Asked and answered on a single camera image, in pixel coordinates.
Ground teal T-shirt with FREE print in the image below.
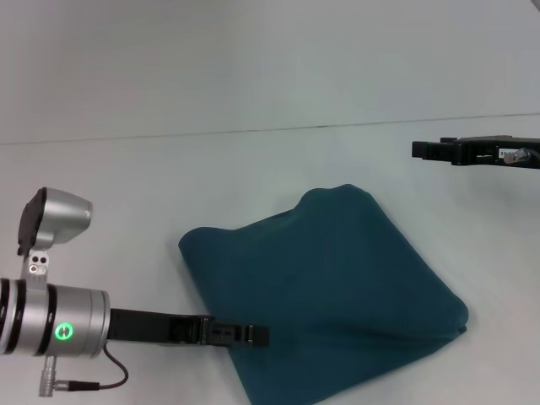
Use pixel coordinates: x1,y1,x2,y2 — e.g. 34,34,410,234
176,183,470,405

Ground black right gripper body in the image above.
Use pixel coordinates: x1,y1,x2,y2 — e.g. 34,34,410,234
450,134,540,170

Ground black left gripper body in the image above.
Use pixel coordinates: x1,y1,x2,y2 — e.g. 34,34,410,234
107,308,204,348

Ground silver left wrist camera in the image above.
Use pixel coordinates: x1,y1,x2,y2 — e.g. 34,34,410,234
16,187,94,293

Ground left wrist connector cable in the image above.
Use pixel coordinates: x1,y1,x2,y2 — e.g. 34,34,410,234
38,340,130,398

